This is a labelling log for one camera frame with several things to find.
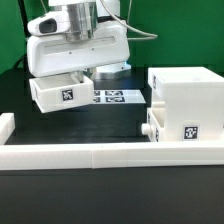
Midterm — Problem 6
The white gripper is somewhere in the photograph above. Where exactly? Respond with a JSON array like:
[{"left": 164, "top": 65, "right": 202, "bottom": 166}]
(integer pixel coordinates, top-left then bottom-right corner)
[{"left": 27, "top": 12, "right": 130, "bottom": 83}]

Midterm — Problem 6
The white drawer tray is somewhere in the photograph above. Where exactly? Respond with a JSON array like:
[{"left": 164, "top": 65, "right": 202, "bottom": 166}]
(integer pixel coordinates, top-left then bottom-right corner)
[
  {"left": 29, "top": 73, "right": 94, "bottom": 113},
  {"left": 141, "top": 108, "right": 165, "bottom": 142}
]

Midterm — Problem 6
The white front drawer tray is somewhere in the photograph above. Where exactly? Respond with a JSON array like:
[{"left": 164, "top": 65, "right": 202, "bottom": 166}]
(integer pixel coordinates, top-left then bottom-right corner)
[{"left": 141, "top": 108, "right": 165, "bottom": 142}]

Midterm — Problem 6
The white drawer cabinet box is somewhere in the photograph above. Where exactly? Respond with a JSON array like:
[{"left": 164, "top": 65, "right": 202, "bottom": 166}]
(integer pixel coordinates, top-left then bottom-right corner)
[{"left": 147, "top": 67, "right": 224, "bottom": 142}]

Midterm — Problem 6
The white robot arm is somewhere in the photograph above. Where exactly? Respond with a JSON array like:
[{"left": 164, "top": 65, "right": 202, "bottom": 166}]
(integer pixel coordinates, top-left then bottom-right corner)
[{"left": 27, "top": 0, "right": 130, "bottom": 78}]

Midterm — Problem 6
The white fiducial marker sheet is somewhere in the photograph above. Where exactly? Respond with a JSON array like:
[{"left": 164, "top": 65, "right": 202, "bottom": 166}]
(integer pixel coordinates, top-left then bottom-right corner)
[{"left": 94, "top": 90, "right": 145, "bottom": 104}]

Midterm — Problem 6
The black pole stand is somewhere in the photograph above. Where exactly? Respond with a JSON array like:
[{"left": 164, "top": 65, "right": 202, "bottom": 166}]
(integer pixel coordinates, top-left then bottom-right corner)
[{"left": 17, "top": 0, "right": 29, "bottom": 38}]

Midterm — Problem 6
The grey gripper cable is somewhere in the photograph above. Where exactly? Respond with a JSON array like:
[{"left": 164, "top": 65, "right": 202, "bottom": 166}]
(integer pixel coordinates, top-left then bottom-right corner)
[{"left": 99, "top": 0, "right": 159, "bottom": 42}]

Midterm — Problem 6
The white foam border frame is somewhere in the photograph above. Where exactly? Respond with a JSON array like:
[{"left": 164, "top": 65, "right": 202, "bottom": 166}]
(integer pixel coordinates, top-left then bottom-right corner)
[{"left": 0, "top": 113, "right": 224, "bottom": 170}]

